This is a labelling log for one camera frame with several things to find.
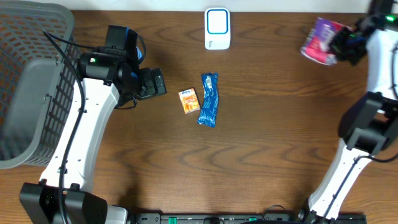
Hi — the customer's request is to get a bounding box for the pink purple liner pack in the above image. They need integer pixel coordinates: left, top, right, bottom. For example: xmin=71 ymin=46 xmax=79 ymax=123
xmin=300 ymin=17 xmax=353 ymax=65

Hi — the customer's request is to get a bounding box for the orange Kleenex tissue pack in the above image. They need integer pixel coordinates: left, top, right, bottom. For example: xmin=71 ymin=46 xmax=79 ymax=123
xmin=178 ymin=88 xmax=200 ymax=114

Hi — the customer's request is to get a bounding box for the blue Oreo cookie pack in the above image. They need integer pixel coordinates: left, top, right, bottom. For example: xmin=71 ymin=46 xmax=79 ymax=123
xmin=197 ymin=73 xmax=219 ymax=128

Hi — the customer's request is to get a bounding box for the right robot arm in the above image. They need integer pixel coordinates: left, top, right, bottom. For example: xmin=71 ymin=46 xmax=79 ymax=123
xmin=296 ymin=0 xmax=397 ymax=223

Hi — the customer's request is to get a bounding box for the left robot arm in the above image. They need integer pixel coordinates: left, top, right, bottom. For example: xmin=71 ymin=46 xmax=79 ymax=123
xmin=19 ymin=25 xmax=167 ymax=223

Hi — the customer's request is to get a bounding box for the white barcode scanner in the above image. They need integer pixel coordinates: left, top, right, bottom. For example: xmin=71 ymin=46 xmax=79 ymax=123
xmin=204 ymin=7 xmax=231 ymax=50

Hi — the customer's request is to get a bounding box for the grey plastic mesh basket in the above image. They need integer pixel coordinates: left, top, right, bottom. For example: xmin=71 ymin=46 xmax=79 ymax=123
xmin=1 ymin=1 xmax=80 ymax=169

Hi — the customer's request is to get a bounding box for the left black cable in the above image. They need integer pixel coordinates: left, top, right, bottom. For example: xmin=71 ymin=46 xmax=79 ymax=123
xmin=42 ymin=29 xmax=94 ymax=224

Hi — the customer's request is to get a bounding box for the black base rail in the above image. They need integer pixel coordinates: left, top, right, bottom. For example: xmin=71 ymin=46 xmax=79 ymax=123
xmin=127 ymin=212 xmax=367 ymax=224

